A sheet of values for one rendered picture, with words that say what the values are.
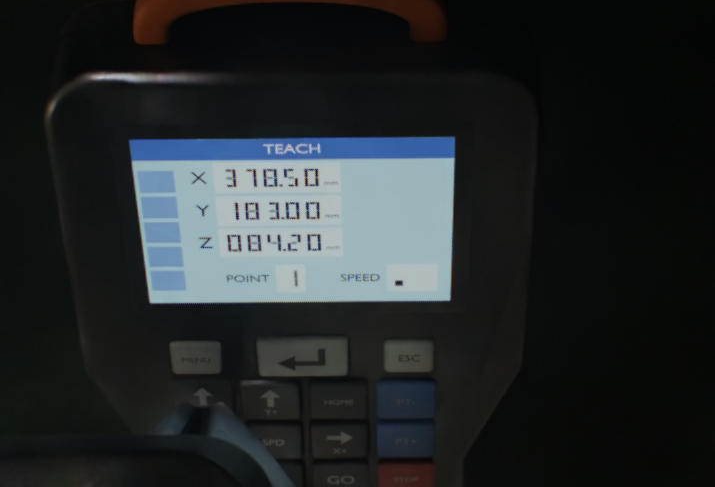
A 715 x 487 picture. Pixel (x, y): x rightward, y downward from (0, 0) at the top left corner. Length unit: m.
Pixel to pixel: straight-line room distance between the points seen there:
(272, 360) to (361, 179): 0.05
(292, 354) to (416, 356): 0.02
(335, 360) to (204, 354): 0.03
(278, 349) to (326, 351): 0.01
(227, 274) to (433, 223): 0.04
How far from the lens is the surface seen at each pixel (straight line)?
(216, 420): 0.40
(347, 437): 0.42
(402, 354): 0.40
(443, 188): 0.37
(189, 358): 0.40
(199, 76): 0.35
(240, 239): 0.38
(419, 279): 0.39
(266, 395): 0.41
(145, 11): 0.36
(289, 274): 0.39
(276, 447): 0.42
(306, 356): 0.40
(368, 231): 0.38
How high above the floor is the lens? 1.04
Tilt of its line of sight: 44 degrees down
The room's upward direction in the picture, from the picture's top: 180 degrees clockwise
